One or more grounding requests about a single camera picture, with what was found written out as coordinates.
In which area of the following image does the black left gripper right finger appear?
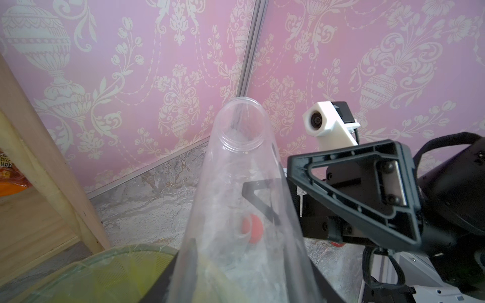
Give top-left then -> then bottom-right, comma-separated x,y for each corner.
310,261 -> 345,303

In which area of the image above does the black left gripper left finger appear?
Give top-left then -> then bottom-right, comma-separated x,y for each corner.
140,253 -> 179,303

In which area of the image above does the wooden two-tier shelf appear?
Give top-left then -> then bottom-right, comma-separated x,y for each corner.
1,59 -> 111,285

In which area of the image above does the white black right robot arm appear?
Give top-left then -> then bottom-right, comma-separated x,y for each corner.
283,132 -> 484,302

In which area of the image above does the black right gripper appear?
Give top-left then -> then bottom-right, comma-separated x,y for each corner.
241,140 -> 422,250

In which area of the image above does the orange snack bag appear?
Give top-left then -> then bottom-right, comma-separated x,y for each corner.
0,150 -> 32,197

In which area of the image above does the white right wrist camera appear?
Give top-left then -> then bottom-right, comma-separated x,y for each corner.
303,101 -> 361,152

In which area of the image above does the mesh trash bin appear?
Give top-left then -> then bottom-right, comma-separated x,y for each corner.
18,243 -> 179,303

